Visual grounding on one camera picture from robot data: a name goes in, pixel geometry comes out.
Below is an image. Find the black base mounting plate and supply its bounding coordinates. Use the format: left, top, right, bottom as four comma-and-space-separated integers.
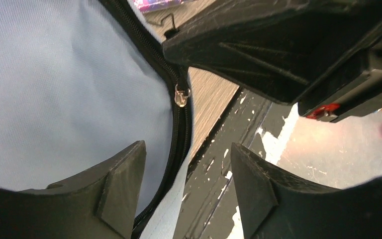
174, 89, 298, 239

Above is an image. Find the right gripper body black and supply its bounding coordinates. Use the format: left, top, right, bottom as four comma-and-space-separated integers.
298, 0, 382, 123

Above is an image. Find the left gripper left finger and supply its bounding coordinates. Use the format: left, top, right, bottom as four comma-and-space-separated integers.
0, 141, 146, 239

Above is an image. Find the blue fabric backpack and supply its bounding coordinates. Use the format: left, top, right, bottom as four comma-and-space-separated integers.
0, 0, 193, 239

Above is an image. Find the purple galaxy cover book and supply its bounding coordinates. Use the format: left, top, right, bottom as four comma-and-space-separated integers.
133, 0, 190, 13

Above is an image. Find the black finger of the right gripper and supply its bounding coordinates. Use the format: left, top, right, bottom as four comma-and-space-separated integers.
162, 0, 382, 105

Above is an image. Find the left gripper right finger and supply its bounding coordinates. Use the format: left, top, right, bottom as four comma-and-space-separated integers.
230, 143, 382, 239

